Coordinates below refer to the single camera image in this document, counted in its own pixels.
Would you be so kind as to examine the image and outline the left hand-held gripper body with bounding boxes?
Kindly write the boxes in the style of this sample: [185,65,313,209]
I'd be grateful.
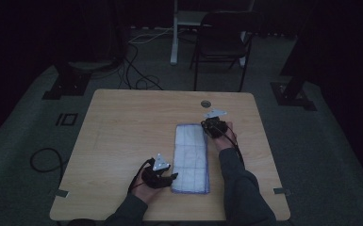
[140,153,172,189]

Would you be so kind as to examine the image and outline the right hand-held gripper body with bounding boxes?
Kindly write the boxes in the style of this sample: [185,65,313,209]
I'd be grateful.
[203,107,229,139]

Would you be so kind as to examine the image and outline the white towel with purple edge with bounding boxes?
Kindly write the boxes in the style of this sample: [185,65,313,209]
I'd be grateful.
[171,122,211,195]

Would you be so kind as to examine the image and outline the black folding chair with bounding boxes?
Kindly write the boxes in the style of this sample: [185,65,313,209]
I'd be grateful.
[190,10,264,93]

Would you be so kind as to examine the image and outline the black slanted stand with base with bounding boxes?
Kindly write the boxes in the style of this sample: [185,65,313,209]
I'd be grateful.
[270,0,318,112]

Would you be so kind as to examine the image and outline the grey tape piece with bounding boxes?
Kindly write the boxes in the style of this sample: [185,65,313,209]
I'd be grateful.
[272,186,292,197]
[55,188,71,199]

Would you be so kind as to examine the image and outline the grey round stand base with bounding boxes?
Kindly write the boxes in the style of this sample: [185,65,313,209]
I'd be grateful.
[67,58,121,73]

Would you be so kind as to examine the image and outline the left hand-held gripper cable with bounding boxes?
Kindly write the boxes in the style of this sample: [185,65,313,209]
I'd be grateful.
[127,157,156,194]

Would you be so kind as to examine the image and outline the hand-held gripper cable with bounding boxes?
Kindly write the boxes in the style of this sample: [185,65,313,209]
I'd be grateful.
[214,124,246,168]
[127,157,156,194]

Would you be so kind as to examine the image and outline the right hand-held gripper cable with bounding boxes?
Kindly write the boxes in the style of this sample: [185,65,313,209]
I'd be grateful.
[214,124,246,168]

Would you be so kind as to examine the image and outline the black floor cables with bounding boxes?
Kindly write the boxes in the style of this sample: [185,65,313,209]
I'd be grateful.
[117,42,164,91]

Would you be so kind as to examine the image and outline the white floor cable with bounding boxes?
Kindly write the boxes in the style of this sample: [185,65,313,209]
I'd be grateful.
[127,26,174,45]

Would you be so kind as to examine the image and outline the black stand with base plate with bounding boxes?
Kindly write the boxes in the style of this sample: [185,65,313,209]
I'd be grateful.
[41,61,92,101]

